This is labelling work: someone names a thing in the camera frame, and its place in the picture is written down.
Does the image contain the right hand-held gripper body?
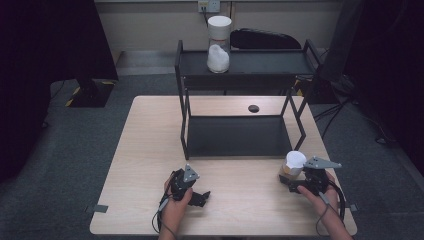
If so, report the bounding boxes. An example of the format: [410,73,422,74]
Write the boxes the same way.
[302,156,343,196]

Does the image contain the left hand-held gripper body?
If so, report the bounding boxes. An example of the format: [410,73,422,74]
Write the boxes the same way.
[170,163,201,202]

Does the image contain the jar with brown powder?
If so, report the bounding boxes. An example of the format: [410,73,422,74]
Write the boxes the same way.
[279,150,308,183]

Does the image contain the black metal two-tier rack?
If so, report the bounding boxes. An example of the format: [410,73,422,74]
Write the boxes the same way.
[174,39,323,161]

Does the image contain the jar with white powder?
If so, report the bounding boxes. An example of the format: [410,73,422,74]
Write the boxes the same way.
[206,15,233,75]

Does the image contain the person's left hand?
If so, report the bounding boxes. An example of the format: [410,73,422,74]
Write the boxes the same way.
[162,176,194,221]

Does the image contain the person's right hand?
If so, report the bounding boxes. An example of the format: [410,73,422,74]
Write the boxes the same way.
[296,172,339,218]

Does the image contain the black box yellow stripes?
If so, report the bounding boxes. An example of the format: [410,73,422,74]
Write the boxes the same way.
[293,75,338,105]

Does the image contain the black stand base yellow stripes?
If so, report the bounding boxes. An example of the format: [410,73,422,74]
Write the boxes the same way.
[64,78,116,109]

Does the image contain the dark curtain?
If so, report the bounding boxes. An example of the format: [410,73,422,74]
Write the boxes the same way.
[0,0,120,184]
[343,0,424,168]

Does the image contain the left hand-held gripper cable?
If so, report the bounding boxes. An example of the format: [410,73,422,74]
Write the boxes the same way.
[151,171,178,240]

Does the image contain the hand-held gripper cable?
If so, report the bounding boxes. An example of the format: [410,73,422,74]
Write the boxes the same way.
[315,179,347,238]
[151,171,178,240]

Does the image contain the right hand-held gripper cable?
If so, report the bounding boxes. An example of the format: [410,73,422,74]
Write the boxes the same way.
[315,179,347,238]

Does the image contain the black floor cables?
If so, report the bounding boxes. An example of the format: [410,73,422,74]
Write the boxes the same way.
[313,95,355,141]

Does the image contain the black power cable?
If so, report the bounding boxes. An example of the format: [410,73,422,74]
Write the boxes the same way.
[201,5,210,28]

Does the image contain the white wall socket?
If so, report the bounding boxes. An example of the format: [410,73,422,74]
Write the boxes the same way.
[197,0,222,14]

